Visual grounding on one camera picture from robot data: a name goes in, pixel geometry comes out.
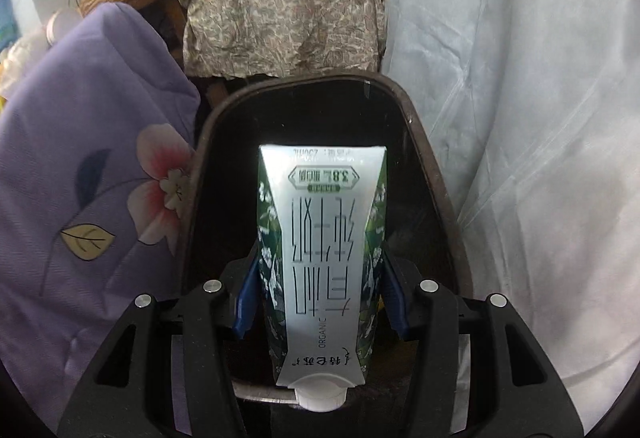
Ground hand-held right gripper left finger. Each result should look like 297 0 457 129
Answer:
57 251 301 438

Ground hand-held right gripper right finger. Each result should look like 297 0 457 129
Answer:
380 248 586 438

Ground green and white milk carton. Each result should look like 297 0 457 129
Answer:
256 143 389 412

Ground brown trash bin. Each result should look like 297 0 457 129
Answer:
177 72 476 421

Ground white cover cloth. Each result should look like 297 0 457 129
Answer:
380 0 640 434

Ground purple floral tablecloth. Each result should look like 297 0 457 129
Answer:
0 1 202 434

